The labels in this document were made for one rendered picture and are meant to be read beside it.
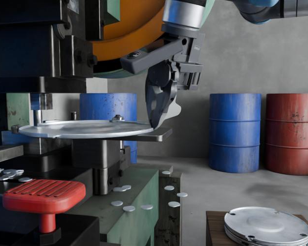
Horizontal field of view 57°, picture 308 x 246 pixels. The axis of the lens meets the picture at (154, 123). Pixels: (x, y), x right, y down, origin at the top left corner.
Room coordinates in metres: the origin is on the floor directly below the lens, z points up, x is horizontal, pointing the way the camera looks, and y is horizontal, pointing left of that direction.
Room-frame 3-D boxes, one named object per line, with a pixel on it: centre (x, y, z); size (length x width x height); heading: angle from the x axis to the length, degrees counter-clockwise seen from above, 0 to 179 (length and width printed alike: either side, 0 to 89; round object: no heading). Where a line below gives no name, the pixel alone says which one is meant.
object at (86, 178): (0.65, 0.26, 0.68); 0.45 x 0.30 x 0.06; 168
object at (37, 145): (0.65, 0.26, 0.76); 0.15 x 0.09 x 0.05; 168
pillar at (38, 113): (0.75, 0.31, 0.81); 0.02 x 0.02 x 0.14
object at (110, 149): (0.62, 0.09, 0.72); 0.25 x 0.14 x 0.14; 78
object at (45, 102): (0.65, 0.25, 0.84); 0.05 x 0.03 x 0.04; 168
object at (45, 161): (0.66, 0.27, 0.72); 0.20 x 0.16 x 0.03; 168
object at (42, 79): (0.66, 0.27, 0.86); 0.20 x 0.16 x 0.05; 168
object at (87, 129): (0.63, 0.14, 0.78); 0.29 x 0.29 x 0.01
